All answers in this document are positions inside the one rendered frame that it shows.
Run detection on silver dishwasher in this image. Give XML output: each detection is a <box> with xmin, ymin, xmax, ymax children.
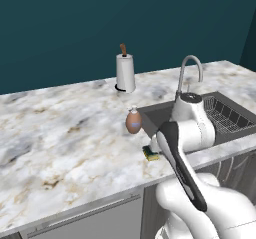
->
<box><xmin>19</xmin><ymin>186</ymin><xmax>145</xmax><ymax>239</ymax></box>

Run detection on wire rack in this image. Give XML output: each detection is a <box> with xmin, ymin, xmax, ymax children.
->
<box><xmin>202</xmin><ymin>95</ymin><xmax>256</xmax><ymax>136</ymax></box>

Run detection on white paper towel roll holder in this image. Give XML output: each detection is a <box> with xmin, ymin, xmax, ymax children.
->
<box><xmin>114</xmin><ymin>43</ymin><xmax>137</xmax><ymax>94</ymax></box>

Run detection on brown soap dispenser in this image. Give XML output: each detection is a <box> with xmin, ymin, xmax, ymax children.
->
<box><xmin>125</xmin><ymin>105</ymin><xmax>144</xmax><ymax>135</ymax></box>

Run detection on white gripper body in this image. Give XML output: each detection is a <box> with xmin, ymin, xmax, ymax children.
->
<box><xmin>149</xmin><ymin>133</ymin><xmax>163</xmax><ymax>155</ymax></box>

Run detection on silver curved tap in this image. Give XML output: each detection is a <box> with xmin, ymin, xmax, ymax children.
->
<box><xmin>174</xmin><ymin>54</ymin><xmax>205</xmax><ymax>101</ymax></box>

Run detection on dark grey cabinet door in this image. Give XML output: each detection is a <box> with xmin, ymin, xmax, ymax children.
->
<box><xmin>229</xmin><ymin>148</ymin><xmax>256</xmax><ymax>201</ymax></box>
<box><xmin>140</xmin><ymin>157</ymin><xmax>233</xmax><ymax>239</ymax></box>

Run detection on grey kitchen sink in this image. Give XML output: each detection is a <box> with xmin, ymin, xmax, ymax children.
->
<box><xmin>137</xmin><ymin>90</ymin><xmax>256</xmax><ymax>148</ymax></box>

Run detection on silver dishwasher handle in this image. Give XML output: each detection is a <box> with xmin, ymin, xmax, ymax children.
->
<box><xmin>32</xmin><ymin>194</ymin><xmax>144</xmax><ymax>235</ymax></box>

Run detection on yellow and green sponge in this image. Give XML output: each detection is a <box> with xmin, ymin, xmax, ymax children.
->
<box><xmin>142</xmin><ymin>145</ymin><xmax>161</xmax><ymax>162</ymax></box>

